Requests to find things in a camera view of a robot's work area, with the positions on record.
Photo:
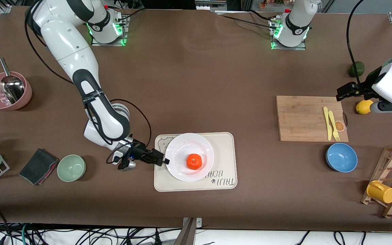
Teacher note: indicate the yellow plastic knife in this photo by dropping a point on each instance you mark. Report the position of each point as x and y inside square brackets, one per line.
[327, 124]

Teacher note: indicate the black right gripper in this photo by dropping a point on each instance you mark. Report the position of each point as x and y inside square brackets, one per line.
[139, 151]

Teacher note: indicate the grey beam under table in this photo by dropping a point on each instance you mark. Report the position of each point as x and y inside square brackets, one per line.
[186, 234]

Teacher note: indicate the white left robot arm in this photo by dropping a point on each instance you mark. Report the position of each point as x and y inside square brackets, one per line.
[294, 27]

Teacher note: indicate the light green bowl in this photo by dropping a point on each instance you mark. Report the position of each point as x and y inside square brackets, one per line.
[71, 168]

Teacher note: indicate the black object behind table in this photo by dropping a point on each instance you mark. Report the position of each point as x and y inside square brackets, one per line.
[168, 4]

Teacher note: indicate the dark green avocado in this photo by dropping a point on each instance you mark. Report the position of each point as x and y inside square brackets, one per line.
[356, 69]

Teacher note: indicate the wooden cutting board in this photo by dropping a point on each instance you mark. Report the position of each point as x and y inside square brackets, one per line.
[298, 119]

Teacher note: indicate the metal table edge bracket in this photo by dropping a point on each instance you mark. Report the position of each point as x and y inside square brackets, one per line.
[198, 223]

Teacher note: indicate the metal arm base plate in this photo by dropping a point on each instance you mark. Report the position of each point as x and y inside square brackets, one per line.
[109, 43]
[299, 48]

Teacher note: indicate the orange fruit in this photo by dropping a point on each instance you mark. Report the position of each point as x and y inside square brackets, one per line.
[194, 161]

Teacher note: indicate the wooden mug rack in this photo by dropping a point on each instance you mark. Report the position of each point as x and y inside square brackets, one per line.
[391, 160]

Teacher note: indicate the cream tray with bear print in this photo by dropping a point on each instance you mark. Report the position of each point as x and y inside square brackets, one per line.
[223, 143]

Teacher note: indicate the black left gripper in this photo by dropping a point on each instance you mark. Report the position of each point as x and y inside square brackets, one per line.
[362, 85]

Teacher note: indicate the yellow mug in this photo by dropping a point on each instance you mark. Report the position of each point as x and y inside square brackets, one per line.
[383, 193]

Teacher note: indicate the blue bowl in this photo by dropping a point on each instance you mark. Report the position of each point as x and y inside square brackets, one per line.
[341, 157]

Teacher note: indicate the metal scoop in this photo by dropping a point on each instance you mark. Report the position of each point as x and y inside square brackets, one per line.
[12, 88]

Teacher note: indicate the yellow plastic fork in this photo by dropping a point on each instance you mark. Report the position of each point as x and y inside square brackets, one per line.
[332, 122]

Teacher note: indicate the white round plate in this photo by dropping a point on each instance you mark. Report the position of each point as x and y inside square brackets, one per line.
[189, 143]

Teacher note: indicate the orange slice piece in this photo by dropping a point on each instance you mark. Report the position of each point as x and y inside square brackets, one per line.
[340, 126]

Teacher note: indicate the yellow lemon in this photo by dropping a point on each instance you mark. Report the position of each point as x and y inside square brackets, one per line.
[362, 107]

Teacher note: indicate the dark grey folded cloth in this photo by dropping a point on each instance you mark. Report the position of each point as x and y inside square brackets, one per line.
[37, 166]

